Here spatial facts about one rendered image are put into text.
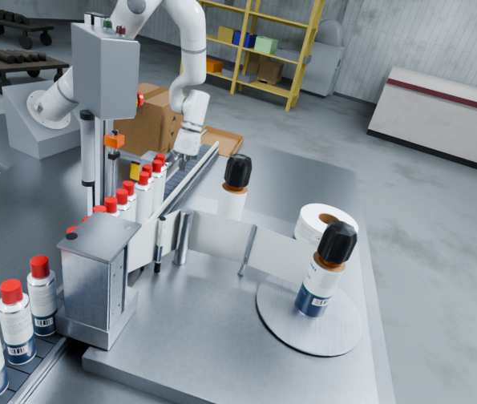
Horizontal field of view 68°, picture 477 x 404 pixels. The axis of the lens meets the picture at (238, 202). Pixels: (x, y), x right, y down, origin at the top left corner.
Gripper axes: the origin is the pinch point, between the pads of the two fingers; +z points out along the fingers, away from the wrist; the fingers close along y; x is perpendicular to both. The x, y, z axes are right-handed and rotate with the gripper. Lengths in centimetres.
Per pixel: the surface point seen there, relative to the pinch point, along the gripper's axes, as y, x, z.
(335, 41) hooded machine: 73, 649, -261
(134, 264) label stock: 10, -60, 23
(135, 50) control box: 0, -64, -31
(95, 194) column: -13.8, -42.1, 11.7
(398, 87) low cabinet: 180, 460, -158
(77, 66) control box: -15, -61, -24
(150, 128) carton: -22.6, 12.7, -10.9
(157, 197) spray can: 2.5, -30.5, 9.6
